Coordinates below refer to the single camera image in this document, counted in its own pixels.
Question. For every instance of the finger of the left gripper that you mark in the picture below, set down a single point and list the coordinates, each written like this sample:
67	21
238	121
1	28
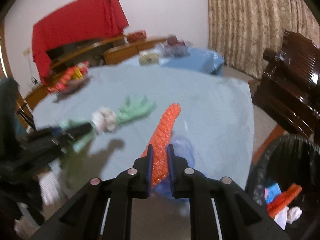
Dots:
71	134

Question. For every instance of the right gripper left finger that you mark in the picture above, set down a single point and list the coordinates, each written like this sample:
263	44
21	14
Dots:
150	167

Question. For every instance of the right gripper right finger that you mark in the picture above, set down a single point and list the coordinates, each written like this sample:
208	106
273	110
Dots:
171	155

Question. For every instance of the blue plastic bag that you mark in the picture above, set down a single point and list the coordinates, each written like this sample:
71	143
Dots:
184	158

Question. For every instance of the white wrapper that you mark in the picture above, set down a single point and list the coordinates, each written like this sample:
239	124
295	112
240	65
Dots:
104	120

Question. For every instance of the orange foam net sleeve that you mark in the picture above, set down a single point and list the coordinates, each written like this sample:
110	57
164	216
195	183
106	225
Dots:
283	200

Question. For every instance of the white paper ball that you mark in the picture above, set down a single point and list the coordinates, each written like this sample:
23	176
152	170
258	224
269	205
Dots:
293	214

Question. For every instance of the black lined trash bin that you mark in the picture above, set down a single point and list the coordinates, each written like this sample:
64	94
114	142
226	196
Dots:
286	160

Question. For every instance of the light blue tablecloth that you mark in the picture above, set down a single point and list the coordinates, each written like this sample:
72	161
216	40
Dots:
216	116

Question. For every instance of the small tissue box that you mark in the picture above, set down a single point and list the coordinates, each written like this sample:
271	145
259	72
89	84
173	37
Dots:
147	58

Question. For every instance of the wooden cabinet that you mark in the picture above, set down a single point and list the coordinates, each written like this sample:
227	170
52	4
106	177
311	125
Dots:
110	51

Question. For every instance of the blue face mask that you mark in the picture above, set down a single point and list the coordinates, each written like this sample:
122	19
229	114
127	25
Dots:
271	192

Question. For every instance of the darker blue tablecloth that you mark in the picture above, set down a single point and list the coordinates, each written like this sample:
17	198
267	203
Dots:
198	60

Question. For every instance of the bag of red fruit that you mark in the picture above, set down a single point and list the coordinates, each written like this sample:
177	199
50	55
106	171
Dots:
172	47

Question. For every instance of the red basket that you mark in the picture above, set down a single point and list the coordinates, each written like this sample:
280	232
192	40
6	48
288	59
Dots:
136	36

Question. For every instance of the white box in bin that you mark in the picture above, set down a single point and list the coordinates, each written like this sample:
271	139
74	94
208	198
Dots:
281	217

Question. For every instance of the red cloth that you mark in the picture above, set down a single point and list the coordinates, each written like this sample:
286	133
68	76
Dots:
77	21

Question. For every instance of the dark wooden armchair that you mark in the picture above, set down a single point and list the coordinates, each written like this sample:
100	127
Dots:
289	87

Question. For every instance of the beige patterned curtain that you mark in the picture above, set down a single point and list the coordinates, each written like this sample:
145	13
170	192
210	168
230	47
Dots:
240	30

